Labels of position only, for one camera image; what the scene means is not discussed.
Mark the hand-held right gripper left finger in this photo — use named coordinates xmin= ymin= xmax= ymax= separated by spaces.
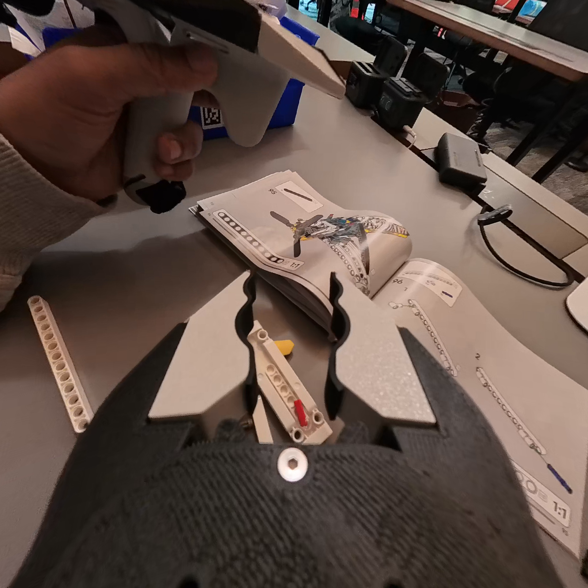
xmin=147 ymin=270 xmax=260 ymax=439

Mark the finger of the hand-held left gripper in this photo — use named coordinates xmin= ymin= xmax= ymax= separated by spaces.
xmin=256 ymin=11 xmax=346 ymax=99

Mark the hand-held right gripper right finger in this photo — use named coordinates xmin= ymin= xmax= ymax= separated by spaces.
xmin=324 ymin=271 xmax=437 ymax=439

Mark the white lego assembly red pin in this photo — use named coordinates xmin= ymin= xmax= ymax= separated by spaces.
xmin=247 ymin=320 xmax=334 ymax=445

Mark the lego instruction booklet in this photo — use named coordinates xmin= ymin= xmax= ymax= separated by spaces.
xmin=188 ymin=171 xmax=588 ymax=559

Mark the person's left forearm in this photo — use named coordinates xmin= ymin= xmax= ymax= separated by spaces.
xmin=0 ymin=133 xmax=105 ymax=313

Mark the thin white lego piece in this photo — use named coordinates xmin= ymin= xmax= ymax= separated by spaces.
xmin=252 ymin=394 xmax=275 ymax=445

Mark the long white lego beam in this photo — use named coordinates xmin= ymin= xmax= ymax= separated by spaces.
xmin=27 ymin=295 xmax=95 ymax=434

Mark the person's left hand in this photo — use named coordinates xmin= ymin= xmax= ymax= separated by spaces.
xmin=0 ymin=25 xmax=220 ymax=204

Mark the blue plastic bin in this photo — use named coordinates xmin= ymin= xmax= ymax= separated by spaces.
xmin=190 ymin=16 xmax=321 ymax=141

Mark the black charger box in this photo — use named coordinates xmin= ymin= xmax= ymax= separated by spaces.
xmin=378 ymin=77 xmax=429 ymax=131
xmin=345 ymin=60 xmax=389 ymax=109

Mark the grey power adapter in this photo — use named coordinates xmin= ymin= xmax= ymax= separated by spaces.
xmin=435 ymin=132 xmax=488 ymax=185

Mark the brown background table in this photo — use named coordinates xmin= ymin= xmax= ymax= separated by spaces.
xmin=386 ymin=0 xmax=588 ymax=184

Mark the black office chair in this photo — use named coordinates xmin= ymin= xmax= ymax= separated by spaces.
xmin=462 ymin=66 xmax=554 ymax=141

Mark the white rounded object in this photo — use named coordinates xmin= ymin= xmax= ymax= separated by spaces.
xmin=566 ymin=278 xmax=588 ymax=334

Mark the black cable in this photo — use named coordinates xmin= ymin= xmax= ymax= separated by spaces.
xmin=477 ymin=204 xmax=586 ymax=289

